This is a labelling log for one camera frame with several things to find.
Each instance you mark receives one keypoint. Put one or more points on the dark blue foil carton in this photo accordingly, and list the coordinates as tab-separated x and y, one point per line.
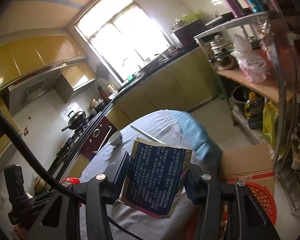
155	178

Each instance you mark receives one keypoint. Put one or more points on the black microwave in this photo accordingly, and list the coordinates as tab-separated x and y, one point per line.
184	36

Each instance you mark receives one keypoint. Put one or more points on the grey tablecloth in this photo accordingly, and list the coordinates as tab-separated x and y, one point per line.
132	223

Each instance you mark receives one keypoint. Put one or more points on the pink white plastic bag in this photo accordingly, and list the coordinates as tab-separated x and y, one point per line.
250	63

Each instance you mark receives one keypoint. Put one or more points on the cooking oil bottle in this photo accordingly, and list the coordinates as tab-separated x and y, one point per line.
254	110

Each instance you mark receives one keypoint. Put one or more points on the red plastic wrapper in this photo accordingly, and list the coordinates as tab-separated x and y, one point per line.
72	180

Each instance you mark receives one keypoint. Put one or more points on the black bucket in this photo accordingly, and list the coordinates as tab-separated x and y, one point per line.
240	95

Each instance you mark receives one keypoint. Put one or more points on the yellow plastic bag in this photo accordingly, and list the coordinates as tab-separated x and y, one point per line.
270	122

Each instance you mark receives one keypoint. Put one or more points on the blue under cloth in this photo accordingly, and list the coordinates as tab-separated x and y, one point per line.
207	154

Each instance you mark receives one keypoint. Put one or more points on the dark red oven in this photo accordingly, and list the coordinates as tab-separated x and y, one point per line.
97	138

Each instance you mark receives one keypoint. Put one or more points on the knife block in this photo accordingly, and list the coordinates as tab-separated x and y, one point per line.
102	94

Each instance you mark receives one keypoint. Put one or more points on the cardboard box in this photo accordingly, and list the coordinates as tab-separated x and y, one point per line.
249	164

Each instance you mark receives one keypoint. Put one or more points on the steel pot on shelf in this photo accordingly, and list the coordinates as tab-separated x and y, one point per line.
224	60

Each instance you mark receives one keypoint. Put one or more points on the black wok with lid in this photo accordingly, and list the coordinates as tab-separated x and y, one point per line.
75	121

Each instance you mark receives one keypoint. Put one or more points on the long wooden stick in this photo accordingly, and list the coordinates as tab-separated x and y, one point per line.
146	134

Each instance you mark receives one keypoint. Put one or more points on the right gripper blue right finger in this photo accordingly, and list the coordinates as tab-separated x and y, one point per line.
193	184

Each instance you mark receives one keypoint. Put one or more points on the range hood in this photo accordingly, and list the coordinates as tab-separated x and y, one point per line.
25	92

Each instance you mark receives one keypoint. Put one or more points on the metal storage rack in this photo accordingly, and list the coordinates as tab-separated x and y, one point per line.
259	51

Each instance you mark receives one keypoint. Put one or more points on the red plastic basket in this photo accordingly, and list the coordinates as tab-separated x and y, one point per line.
232	211

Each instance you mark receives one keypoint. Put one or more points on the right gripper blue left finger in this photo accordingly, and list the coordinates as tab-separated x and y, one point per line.
116	174

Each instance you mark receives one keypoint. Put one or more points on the white ceramic bowl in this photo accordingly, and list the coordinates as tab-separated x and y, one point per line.
115	139

